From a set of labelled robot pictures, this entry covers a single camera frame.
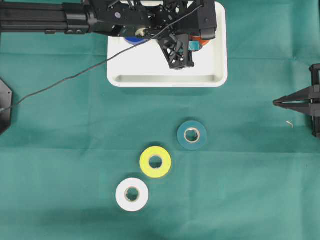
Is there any blue tape roll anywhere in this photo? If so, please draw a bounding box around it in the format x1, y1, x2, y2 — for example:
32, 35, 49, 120
124, 37, 146, 46

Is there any white tape roll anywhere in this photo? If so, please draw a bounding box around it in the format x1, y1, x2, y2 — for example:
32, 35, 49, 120
115, 177, 149, 212

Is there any thin black cable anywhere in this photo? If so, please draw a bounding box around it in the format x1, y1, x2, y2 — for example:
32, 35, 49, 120
0, 0, 203, 112

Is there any green table cloth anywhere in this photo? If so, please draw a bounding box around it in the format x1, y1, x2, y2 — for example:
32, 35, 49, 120
0, 0, 320, 240

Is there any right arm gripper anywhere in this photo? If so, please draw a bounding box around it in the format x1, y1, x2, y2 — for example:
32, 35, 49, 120
272, 63, 320, 139

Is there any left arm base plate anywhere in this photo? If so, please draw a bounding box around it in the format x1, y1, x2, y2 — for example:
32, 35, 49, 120
0, 79, 13, 135

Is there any teal tape roll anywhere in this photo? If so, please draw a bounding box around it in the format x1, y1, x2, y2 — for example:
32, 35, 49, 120
177, 120, 208, 151

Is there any yellow tape roll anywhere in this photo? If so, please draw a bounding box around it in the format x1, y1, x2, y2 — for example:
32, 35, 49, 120
139, 146, 172, 179

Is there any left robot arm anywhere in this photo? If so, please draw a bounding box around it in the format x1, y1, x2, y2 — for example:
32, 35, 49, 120
0, 0, 218, 70

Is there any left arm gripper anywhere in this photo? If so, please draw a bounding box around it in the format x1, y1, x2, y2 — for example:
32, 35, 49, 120
149, 0, 217, 70

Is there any red tape roll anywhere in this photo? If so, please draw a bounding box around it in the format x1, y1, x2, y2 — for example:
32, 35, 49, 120
190, 35, 211, 47

